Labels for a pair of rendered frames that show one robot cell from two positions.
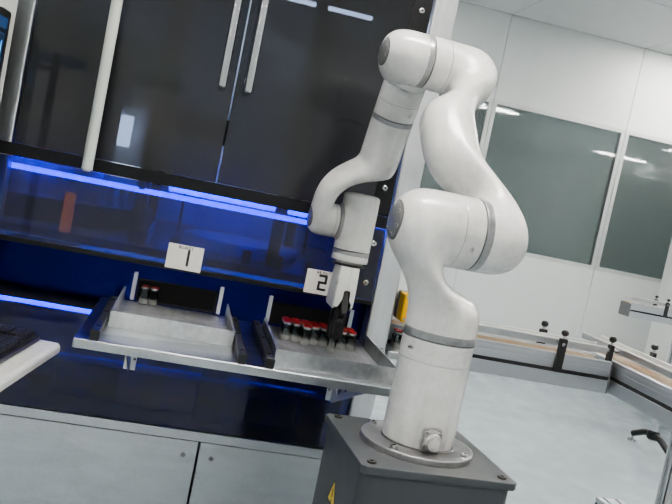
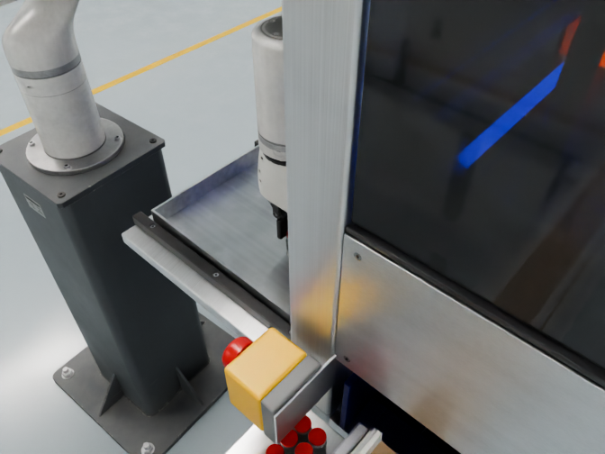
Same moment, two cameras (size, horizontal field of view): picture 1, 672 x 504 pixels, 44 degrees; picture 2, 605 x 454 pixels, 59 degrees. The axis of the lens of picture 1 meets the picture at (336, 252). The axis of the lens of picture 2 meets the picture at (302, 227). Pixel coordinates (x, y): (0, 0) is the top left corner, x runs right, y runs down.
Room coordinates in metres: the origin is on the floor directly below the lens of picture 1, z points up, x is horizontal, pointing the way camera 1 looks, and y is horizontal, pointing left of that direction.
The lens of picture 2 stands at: (2.34, -0.37, 1.51)
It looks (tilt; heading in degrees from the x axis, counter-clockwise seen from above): 44 degrees down; 143
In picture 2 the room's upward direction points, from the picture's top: straight up
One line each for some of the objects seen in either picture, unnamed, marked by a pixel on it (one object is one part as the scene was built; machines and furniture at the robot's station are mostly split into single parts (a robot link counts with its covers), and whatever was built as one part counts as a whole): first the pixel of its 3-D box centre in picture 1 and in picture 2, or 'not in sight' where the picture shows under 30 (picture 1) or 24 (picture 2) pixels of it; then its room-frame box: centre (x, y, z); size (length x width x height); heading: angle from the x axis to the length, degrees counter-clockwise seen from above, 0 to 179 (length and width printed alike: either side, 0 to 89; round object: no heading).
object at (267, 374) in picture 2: (413, 307); (272, 382); (2.09, -0.22, 1.00); 0.08 x 0.07 x 0.07; 11
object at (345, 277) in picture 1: (344, 283); (291, 174); (1.87, -0.03, 1.05); 0.10 x 0.08 x 0.11; 10
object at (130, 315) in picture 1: (174, 314); not in sight; (1.87, 0.34, 0.90); 0.34 x 0.26 x 0.04; 11
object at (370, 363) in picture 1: (325, 349); (280, 225); (1.82, -0.02, 0.90); 0.34 x 0.26 x 0.04; 10
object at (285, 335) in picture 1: (319, 335); not in sight; (1.93, 0.00, 0.90); 0.18 x 0.02 x 0.05; 100
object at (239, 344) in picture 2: not in sight; (242, 358); (2.05, -0.23, 0.99); 0.04 x 0.04 x 0.04; 11
